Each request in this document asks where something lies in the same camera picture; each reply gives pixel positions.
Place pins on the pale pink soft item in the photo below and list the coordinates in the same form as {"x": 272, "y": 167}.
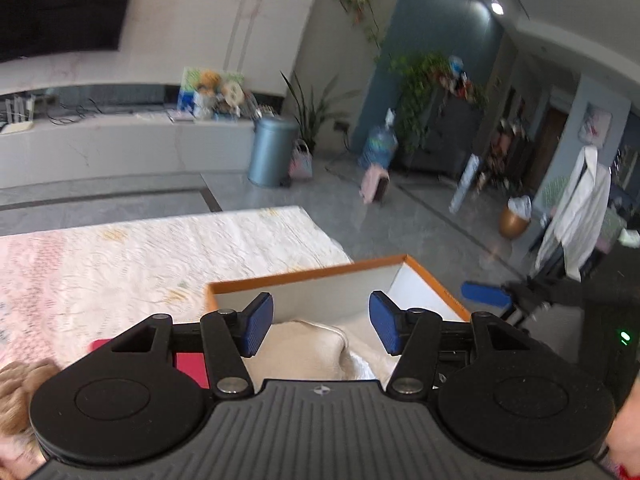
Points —
{"x": 17, "y": 457}

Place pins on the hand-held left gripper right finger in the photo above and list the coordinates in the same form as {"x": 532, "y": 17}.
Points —
{"x": 385, "y": 322}

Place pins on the dark cabinet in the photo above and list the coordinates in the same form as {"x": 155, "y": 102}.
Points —
{"x": 452, "y": 135}

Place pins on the ceiling light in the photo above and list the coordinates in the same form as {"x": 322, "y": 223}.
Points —
{"x": 496, "y": 7}

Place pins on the round white fan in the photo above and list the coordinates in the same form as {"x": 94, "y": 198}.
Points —
{"x": 232, "y": 95}

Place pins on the dark shelf with items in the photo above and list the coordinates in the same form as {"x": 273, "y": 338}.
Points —
{"x": 505, "y": 155}

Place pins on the black wall television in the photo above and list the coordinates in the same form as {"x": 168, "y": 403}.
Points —
{"x": 50, "y": 0}

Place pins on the gold pot with white bag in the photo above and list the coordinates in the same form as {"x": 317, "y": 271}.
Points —
{"x": 515, "y": 222}

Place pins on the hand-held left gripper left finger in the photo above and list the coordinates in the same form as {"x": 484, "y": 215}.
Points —
{"x": 257, "y": 325}

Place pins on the white quilted cloth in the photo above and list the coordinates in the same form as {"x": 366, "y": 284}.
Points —
{"x": 365, "y": 370}

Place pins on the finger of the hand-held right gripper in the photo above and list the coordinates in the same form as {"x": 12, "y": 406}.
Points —
{"x": 485, "y": 294}

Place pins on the blue-grey trash can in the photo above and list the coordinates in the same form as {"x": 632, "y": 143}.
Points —
{"x": 272, "y": 152}

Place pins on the white coat on stand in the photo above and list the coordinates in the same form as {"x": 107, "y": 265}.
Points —
{"x": 580, "y": 210}

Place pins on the brown plush toy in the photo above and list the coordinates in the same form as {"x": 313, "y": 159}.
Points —
{"x": 20, "y": 390}

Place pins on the wall socket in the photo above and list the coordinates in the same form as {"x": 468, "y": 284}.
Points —
{"x": 342, "y": 125}

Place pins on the white router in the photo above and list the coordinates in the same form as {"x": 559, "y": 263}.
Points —
{"x": 15, "y": 127}

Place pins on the orange cardboard box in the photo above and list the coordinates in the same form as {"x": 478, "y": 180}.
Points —
{"x": 320, "y": 290}

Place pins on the teddy bear bouquet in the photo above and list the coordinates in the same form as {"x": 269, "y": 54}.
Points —
{"x": 206, "y": 95}

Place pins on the grey flat book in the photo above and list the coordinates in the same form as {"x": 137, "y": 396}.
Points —
{"x": 181, "y": 116}

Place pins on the tall white box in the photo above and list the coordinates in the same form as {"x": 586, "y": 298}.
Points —
{"x": 465, "y": 185}

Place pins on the green picture board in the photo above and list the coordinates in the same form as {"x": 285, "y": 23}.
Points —
{"x": 187, "y": 90}

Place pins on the beige cloth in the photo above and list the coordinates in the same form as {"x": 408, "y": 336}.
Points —
{"x": 295, "y": 355}

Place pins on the pale blue bottle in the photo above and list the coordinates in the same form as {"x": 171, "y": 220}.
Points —
{"x": 455, "y": 65}

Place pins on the climbing green plant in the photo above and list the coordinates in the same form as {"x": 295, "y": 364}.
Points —
{"x": 415, "y": 90}

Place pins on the red flat object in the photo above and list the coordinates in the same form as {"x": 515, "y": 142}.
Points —
{"x": 192, "y": 367}

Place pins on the person's right forearm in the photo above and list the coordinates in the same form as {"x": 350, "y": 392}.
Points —
{"x": 627, "y": 430}

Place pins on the long-leaf potted plant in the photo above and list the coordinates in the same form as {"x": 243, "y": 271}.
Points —
{"x": 312, "y": 115}

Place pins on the white marble television console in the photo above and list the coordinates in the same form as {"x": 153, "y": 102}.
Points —
{"x": 125, "y": 145}

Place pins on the pale wall art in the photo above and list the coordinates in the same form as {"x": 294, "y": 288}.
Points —
{"x": 595, "y": 124}

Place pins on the blue water jug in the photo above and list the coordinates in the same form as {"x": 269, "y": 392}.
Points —
{"x": 377, "y": 145}

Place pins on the hanging green vine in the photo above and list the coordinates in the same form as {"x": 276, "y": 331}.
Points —
{"x": 357, "y": 2}

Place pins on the woven basket bag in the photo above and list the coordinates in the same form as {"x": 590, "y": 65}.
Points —
{"x": 301, "y": 162}

